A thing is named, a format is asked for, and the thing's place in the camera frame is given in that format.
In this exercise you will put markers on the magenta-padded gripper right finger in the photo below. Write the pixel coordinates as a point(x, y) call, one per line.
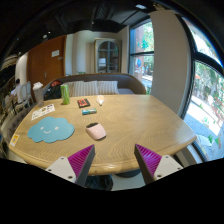
point(153, 161)

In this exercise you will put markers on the person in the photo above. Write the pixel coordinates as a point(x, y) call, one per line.
point(16, 88)

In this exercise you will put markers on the pink and black computer mouse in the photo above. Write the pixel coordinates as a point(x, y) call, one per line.
point(96, 132)

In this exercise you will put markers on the white chair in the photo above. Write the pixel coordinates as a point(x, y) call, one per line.
point(26, 91)

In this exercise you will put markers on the black and red flat box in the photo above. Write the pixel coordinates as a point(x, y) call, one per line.
point(83, 103)

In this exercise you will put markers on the blue cloud-shaped mouse pad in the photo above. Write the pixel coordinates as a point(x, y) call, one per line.
point(50, 130)

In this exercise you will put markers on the large striped cushion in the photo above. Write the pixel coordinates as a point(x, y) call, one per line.
point(83, 88)

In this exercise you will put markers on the white sticker sheet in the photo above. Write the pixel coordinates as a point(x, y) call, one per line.
point(42, 112)

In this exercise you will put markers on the clear shaker bottle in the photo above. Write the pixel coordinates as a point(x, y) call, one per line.
point(38, 95)

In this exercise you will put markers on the small teal packet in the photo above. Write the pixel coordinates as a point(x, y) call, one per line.
point(89, 111)

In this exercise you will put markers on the grey tufted chair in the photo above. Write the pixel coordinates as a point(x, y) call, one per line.
point(10, 125)

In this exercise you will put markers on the grey arched glass cabinet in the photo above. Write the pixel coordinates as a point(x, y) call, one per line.
point(107, 56)

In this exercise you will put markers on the brown curved sofa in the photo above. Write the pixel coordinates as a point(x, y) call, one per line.
point(128, 83)

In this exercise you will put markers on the small striped cushion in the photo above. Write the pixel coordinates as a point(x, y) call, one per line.
point(108, 87)

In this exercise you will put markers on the white paper door sign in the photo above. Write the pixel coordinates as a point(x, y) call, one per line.
point(55, 53)

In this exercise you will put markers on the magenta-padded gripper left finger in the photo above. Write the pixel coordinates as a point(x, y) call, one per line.
point(74, 165)

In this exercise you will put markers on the brown wooden door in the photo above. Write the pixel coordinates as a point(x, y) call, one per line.
point(43, 66)

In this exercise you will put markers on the green drink can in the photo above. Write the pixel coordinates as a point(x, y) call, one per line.
point(65, 95)

